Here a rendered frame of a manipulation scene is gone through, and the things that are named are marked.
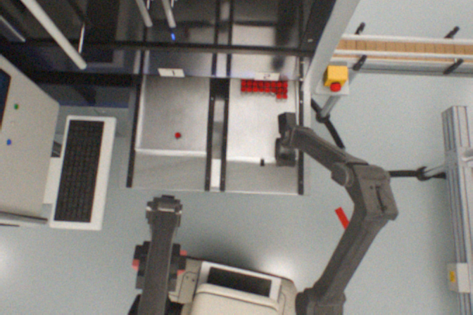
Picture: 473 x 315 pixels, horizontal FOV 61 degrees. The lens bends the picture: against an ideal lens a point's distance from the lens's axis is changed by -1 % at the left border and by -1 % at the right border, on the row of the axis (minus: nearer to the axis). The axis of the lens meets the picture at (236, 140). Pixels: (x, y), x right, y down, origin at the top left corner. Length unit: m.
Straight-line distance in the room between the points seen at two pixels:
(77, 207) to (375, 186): 1.11
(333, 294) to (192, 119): 0.83
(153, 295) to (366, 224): 0.45
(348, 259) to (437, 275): 1.67
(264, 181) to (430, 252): 1.35
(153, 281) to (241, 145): 0.79
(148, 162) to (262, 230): 1.02
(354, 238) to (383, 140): 1.71
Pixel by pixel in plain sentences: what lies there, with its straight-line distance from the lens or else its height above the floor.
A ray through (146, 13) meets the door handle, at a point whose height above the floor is 1.49.
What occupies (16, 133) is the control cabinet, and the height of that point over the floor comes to 1.08.
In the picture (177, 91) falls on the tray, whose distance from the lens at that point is 1.60.
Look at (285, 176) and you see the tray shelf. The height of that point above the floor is 0.88.
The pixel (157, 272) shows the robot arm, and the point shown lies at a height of 1.50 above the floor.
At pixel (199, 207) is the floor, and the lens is 2.37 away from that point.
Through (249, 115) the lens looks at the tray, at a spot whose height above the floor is 0.88.
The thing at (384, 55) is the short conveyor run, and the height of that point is 0.95.
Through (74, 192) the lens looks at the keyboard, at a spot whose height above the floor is 0.82.
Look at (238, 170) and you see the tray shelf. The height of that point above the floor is 0.88.
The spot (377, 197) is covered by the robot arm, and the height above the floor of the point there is 1.51.
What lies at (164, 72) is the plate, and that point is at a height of 1.02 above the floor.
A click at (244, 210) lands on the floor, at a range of 2.36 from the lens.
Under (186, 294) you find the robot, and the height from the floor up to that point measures 0.28.
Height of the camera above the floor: 2.35
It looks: 75 degrees down
